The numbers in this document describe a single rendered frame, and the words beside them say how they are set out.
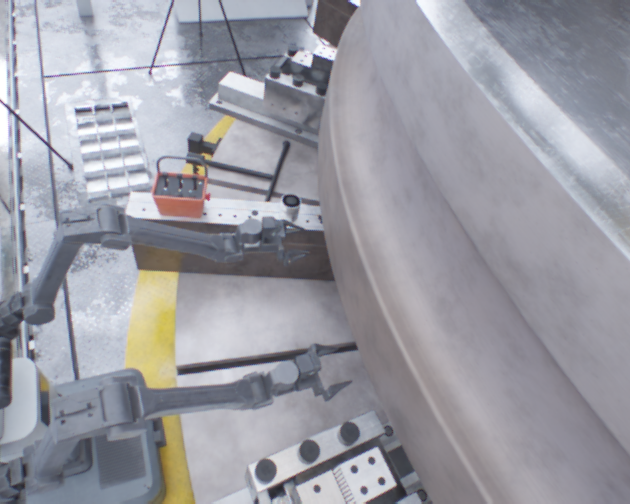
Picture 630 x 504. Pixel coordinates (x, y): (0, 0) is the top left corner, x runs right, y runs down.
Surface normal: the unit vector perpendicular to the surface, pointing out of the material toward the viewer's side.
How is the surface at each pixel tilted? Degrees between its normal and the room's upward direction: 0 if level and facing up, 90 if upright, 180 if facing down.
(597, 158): 45
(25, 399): 0
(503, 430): 50
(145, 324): 0
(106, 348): 0
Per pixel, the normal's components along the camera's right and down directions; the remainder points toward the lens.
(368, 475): 0.15, -0.58
